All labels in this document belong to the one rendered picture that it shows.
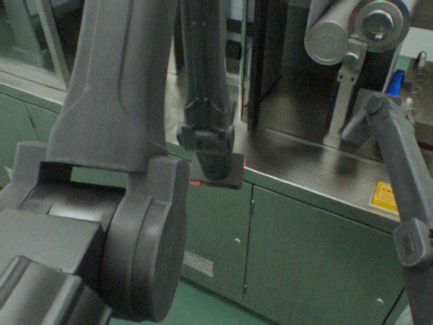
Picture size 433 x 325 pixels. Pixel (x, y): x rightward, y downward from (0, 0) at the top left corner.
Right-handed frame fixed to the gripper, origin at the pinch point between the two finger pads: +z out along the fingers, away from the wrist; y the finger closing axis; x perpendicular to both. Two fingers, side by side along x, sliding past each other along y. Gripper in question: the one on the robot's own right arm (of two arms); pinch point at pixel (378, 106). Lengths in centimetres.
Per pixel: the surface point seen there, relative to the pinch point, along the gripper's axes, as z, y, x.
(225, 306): 38, -37, -101
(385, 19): -5.0, -4.4, 20.5
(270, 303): 27, -17, -83
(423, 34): 277, 6, 68
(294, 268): 12, -10, -58
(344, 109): 6.1, -8.8, -3.0
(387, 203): -8.6, 9.5, -22.4
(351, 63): -5.4, -9.1, 8.8
